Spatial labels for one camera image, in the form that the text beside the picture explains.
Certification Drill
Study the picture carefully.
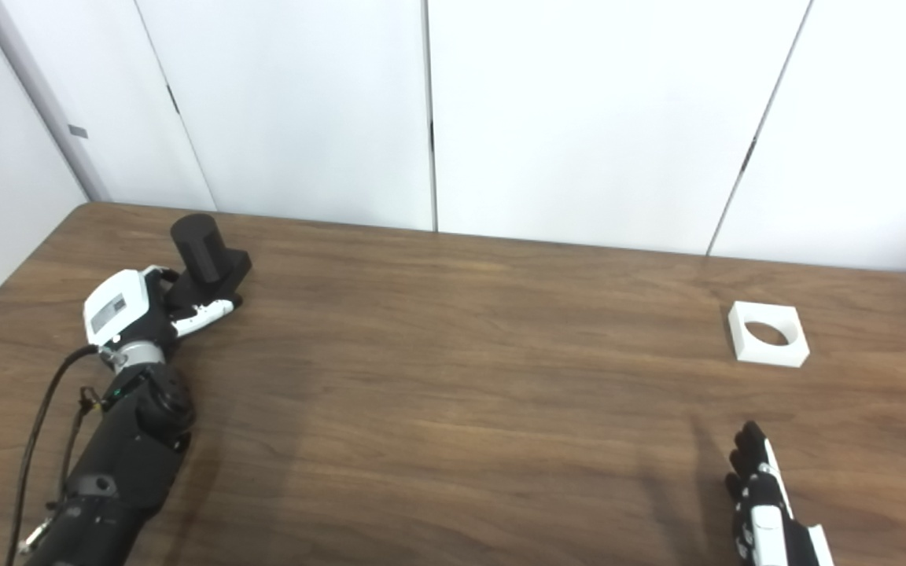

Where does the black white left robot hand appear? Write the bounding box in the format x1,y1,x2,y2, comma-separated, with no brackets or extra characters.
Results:
83,266,244,351

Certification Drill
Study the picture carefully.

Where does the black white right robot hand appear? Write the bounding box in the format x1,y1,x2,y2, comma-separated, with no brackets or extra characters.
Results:
724,421,835,566

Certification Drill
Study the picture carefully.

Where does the black peg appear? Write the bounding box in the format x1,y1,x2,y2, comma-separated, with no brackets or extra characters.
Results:
164,213,252,309

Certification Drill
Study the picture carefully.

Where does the white square piece with hole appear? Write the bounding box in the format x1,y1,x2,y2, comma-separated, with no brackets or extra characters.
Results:
728,301,811,368

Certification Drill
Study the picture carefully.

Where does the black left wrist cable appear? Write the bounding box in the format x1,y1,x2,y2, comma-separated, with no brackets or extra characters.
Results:
5,346,100,566

